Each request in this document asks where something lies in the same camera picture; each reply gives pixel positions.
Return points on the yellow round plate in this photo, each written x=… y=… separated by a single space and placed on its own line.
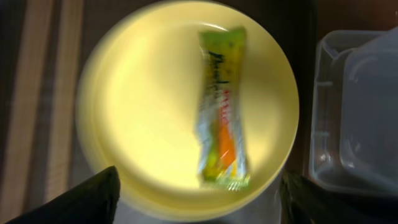
x=138 y=104

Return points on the clear plastic bin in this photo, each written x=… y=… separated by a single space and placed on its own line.
x=353 y=147

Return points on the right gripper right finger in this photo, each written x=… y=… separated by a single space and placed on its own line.
x=305 y=202

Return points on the green orange snack wrapper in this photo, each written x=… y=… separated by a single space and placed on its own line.
x=223 y=161

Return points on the dark brown serving tray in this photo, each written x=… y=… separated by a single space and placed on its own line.
x=293 y=24

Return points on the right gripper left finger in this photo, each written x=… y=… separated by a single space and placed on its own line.
x=93 y=201

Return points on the wooden chopstick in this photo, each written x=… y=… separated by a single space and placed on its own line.
x=66 y=72
x=29 y=72

